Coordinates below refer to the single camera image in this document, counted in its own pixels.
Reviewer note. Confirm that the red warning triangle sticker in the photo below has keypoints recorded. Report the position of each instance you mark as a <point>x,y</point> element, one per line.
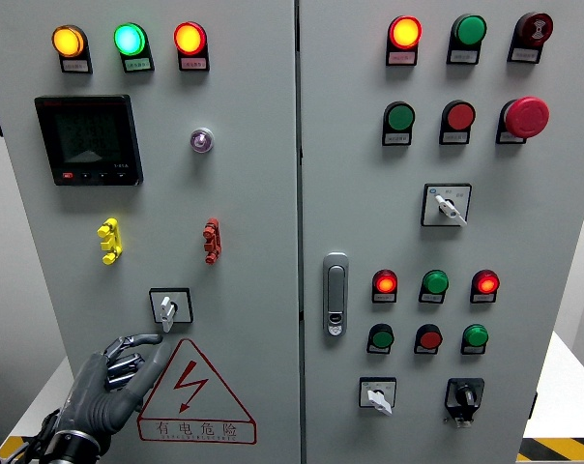
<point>190,382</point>

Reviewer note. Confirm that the black yellow striped tape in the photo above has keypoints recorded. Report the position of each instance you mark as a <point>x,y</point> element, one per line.
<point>563,449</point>
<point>9,447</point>

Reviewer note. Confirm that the grey cabinet door with display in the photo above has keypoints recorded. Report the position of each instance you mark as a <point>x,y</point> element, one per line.
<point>248,193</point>

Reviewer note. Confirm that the silver door lock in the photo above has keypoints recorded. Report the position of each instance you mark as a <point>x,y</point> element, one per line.
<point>335,290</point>

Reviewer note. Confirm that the black display meter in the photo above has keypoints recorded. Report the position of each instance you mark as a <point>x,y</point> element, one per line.
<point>89,137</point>

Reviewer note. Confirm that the white clear lamp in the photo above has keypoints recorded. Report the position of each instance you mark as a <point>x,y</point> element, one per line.
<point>201,140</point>

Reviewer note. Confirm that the small green push button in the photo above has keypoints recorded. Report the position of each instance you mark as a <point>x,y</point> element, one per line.
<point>383,338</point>

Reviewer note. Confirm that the small red lit lamp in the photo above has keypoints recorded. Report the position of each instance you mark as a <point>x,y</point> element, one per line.
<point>386,282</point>
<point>487,283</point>

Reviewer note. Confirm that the small red push button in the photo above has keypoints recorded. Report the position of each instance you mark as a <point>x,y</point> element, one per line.
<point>430,339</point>

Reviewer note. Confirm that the small green lamp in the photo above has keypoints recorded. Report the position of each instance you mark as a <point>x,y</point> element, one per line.
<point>476,335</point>
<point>435,281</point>

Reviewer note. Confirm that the yellow round lamp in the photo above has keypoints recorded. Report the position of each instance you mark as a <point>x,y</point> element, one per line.
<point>68,40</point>

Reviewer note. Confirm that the bright green lit lamp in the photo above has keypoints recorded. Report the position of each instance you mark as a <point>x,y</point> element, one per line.
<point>129,39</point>

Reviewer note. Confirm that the large red lit lamp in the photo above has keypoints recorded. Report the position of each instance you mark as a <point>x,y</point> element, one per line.
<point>405,32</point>
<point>189,38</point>

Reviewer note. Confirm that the large green push button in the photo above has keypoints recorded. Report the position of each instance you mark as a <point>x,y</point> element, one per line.
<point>400,116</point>

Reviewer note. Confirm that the grey cabinet door with lock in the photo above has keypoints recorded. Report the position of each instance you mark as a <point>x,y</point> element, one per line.
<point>514,217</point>

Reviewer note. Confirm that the large red push button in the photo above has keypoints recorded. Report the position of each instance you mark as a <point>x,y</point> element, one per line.
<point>460,116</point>

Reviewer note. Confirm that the large red stop button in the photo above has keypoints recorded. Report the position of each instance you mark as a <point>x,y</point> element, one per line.
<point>527,116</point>

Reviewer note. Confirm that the large dark green lamp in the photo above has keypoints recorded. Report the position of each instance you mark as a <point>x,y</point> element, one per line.
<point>470,29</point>

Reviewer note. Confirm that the dark red buzzer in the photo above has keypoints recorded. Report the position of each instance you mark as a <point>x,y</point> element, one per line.
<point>536,27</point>

